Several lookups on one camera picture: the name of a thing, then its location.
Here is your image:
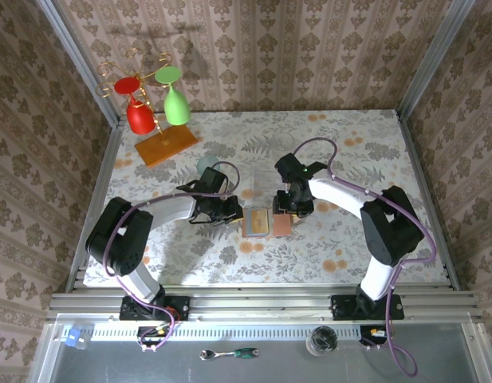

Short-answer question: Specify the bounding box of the brown leather card holder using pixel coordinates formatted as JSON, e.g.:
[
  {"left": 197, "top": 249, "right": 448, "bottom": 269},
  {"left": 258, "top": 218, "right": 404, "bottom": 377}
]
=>
[{"left": 241, "top": 207, "right": 293, "bottom": 239}]

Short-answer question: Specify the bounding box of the frosted teal cup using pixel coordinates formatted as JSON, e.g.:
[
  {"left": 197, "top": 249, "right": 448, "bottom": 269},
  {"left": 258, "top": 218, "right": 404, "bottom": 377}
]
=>
[{"left": 196, "top": 155, "right": 222, "bottom": 176}]

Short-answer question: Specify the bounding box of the floral fern tablecloth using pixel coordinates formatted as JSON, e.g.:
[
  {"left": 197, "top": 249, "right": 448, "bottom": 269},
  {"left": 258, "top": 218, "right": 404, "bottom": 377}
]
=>
[{"left": 82, "top": 110, "right": 449, "bottom": 286}]

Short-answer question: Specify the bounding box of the green wine glass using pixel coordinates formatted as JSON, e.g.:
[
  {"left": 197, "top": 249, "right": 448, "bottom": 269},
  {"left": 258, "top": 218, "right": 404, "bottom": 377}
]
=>
[{"left": 154, "top": 65, "right": 192, "bottom": 126}]

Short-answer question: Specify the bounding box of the red wine glass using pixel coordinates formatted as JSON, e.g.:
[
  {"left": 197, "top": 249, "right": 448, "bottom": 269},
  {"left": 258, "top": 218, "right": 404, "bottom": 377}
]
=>
[{"left": 113, "top": 75, "right": 157, "bottom": 135}]

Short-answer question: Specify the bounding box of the clear jar with black parts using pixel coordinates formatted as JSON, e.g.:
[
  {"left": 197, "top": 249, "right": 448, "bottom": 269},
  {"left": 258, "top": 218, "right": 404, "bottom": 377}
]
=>
[{"left": 305, "top": 326, "right": 337, "bottom": 357}]

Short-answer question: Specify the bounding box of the black wiring connector block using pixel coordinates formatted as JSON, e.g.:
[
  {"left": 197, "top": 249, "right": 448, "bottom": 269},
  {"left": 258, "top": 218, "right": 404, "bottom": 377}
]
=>
[{"left": 136, "top": 325, "right": 171, "bottom": 347}]

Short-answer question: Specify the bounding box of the grey metal shelf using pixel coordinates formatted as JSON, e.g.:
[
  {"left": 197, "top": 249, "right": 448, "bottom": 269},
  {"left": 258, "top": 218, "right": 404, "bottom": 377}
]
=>
[{"left": 28, "top": 314, "right": 490, "bottom": 383}]

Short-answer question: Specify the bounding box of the gold wire rack wooden base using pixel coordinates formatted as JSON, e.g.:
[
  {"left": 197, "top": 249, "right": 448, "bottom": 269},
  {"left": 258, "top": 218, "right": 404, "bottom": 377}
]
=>
[{"left": 94, "top": 47, "right": 199, "bottom": 168}]

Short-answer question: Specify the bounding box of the aluminium cross rail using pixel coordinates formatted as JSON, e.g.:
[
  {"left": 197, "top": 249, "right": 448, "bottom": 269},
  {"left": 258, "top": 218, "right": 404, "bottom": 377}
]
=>
[{"left": 45, "top": 290, "right": 484, "bottom": 323}]

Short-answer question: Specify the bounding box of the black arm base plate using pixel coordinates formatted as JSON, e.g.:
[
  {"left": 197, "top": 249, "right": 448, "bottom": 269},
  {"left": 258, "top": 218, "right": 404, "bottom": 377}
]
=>
[
  {"left": 120, "top": 295, "right": 191, "bottom": 322},
  {"left": 331, "top": 294, "right": 405, "bottom": 322}
]

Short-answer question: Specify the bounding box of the aluminium side rail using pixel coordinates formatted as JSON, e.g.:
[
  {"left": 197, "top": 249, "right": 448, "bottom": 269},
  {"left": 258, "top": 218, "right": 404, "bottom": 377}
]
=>
[
  {"left": 396, "top": 111, "right": 462, "bottom": 292},
  {"left": 65, "top": 115, "right": 125, "bottom": 294}
]

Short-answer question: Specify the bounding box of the slotted white cable duct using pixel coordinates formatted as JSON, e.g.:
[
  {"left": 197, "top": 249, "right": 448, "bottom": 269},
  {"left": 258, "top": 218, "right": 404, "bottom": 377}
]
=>
[{"left": 61, "top": 323, "right": 362, "bottom": 342}]

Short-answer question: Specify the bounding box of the aluminium frame post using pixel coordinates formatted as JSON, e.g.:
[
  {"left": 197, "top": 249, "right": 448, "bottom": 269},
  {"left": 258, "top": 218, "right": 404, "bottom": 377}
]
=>
[
  {"left": 397, "top": 0, "right": 480, "bottom": 119},
  {"left": 35, "top": 0, "right": 123, "bottom": 128}
]

